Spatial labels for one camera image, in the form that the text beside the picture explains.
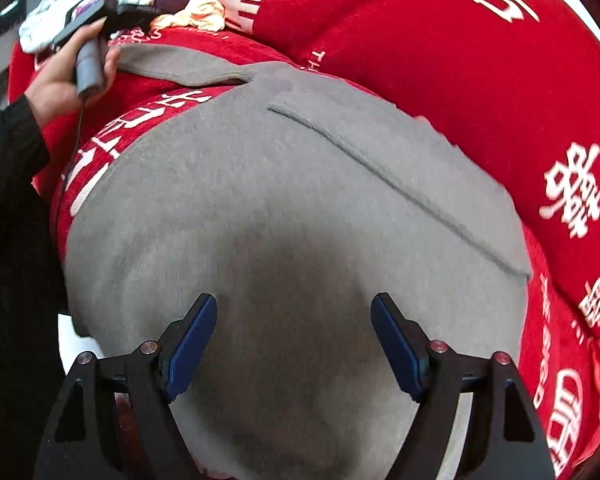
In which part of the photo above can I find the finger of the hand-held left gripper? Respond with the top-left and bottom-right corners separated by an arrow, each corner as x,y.
115,4 -> 162,19

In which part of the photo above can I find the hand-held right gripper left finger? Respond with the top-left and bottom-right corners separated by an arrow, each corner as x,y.
32,292 -> 219,480

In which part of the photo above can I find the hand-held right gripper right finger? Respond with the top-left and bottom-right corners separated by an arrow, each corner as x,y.
370,291 -> 556,480

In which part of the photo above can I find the grey fleece garment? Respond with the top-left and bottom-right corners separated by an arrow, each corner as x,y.
62,42 -> 533,480

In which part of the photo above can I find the person's left forearm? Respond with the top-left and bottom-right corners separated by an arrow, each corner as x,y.
0,94 -> 68,311

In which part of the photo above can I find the person's left hand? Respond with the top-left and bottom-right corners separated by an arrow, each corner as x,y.
25,17 -> 122,128

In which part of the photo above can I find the yellow cloth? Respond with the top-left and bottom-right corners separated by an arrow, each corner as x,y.
150,0 -> 227,32

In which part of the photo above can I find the red printed blanket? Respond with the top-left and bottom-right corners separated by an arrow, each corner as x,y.
7,0 -> 600,480

